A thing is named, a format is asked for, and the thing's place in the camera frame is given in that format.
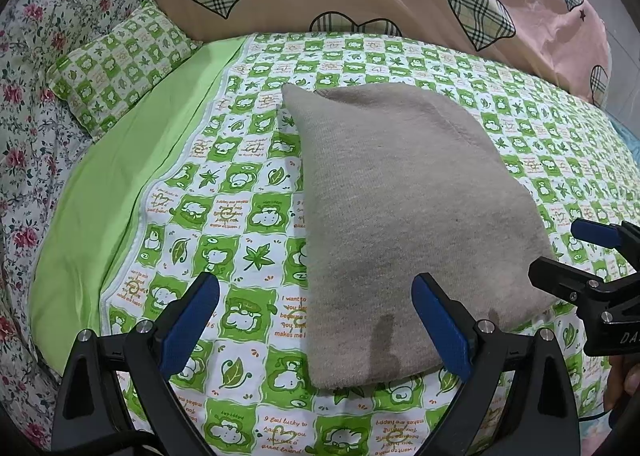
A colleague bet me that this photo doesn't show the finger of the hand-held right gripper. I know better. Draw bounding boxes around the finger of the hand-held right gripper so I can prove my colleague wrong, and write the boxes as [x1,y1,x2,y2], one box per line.
[570,217,640,258]
[528,256,610,310]

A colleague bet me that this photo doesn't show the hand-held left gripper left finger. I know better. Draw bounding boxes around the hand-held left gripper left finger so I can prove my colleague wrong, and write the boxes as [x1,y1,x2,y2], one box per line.
[50,272,221,456]

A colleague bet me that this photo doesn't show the green checkered bed sheet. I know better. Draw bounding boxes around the green checkered bed sheet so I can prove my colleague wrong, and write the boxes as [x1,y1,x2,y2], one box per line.
[27,31,640,456]

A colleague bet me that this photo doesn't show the beige knit sweater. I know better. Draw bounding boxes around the beige knit sweater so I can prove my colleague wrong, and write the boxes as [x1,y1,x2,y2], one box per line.
[280,82,568,392]

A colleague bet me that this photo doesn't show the person's right hand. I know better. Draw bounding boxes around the person's right hand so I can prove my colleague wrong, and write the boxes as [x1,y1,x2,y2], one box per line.
[602,355,640,413]

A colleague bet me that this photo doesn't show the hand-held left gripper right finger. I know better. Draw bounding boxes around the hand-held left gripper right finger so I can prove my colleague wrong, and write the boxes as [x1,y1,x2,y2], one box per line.
[411,272,583,456]

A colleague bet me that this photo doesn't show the light blue cloth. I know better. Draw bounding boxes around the light blue cloth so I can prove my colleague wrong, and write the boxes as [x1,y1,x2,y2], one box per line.
[614,120,640,164]

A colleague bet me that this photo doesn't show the small green checkered pillow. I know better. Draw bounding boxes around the small green checkered pillow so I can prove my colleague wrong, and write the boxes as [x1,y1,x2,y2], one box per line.
[47,0,202,135]

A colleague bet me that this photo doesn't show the floral blanket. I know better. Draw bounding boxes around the floral blanket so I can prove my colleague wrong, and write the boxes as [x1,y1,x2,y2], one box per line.
[0,0,176,452]

